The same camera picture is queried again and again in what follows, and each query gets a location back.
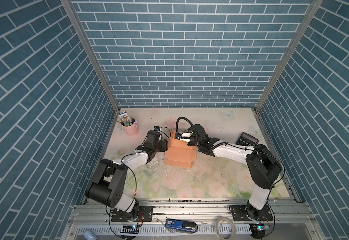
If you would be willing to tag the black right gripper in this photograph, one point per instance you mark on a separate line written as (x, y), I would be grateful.
(190, 144)

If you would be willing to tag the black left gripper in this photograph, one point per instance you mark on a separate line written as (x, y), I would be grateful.
(164, 145)

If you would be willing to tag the pink paper box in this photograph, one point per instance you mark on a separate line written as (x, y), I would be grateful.
(179, 154)

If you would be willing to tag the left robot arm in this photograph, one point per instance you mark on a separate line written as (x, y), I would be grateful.
(108, 180)

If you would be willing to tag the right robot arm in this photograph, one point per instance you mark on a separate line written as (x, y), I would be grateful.
(263, 167)

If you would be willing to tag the pink pen holder cup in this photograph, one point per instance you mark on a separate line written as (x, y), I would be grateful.
(131, 130)

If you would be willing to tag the pens in cup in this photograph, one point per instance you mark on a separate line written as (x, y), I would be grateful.
(125, 119)

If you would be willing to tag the black Dexin desk calculator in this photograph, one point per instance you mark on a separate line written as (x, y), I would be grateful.
(247, 140)

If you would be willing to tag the left controller board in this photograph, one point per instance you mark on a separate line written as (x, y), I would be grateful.
(129, 232)

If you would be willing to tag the controller board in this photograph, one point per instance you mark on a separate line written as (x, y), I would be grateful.
(129, 232)
(258, 231)

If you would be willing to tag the blue handheld device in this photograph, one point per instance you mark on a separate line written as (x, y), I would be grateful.
(181, 225)

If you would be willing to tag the right controller board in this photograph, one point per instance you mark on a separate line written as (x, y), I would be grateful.
(258, 231)

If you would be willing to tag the light blue object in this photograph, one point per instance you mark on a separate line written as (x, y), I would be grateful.
(89, 235)

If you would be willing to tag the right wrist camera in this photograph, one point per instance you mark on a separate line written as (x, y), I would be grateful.
(183, 137)

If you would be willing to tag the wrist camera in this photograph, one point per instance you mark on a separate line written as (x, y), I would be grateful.
(156, 128)
(183, 137)

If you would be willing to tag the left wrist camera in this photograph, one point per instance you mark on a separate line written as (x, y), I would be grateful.
(156, 128)

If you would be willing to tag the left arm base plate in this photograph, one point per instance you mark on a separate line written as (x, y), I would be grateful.
(141, 214)

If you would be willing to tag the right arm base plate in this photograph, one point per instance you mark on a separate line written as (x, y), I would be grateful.
(249, 213)

